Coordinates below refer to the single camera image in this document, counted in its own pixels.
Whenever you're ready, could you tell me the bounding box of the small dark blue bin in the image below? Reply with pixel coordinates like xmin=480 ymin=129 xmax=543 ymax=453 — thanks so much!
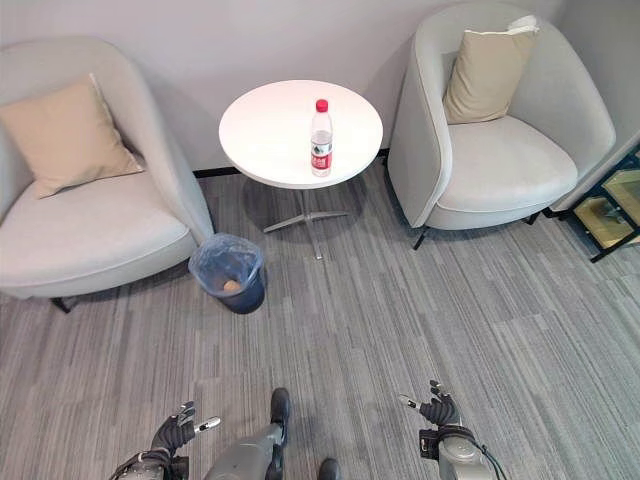
xmin=192 ymin=233 xmax=266 ymax=315

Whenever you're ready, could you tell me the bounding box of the round white tea table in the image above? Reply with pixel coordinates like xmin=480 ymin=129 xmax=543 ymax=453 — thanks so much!
xmin=218 ymin=79 xmax=385 ymax=260

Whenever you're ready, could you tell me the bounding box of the beige square cushion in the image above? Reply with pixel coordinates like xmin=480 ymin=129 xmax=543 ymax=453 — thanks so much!
xmin=0 ymin=72 xmax=146 ymax=200
xmin=442 ymin=14 xmax=541 ymax=125

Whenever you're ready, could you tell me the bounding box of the translucent blue bin bag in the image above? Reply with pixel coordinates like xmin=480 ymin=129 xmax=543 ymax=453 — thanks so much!
xmin=188 ymin=232 xmax=265 ymax=296

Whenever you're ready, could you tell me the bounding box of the clear water bottle red cap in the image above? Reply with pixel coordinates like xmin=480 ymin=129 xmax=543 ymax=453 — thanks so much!
xmin=309 ymin=98 xmax=334 ymax=178

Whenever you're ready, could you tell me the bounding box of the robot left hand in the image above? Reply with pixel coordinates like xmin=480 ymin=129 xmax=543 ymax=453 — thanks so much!
xmin=150 ymin=400 xmax=222 ymax=458

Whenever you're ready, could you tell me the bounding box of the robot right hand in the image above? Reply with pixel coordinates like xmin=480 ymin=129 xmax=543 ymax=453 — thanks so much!
xmin=398 ymin=379 xmax=462 ymax=429

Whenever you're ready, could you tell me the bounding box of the light grey armchair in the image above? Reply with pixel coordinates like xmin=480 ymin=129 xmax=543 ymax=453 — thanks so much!
xmin=0 ymin=35 xmax=216 ymax=314
xmin=387 ymin=0 xmax=617 ymax=250

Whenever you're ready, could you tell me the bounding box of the black frame glass shelf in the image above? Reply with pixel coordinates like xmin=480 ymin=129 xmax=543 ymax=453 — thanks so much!
xmin=543 ymin=144 xmax=640 ymax=264

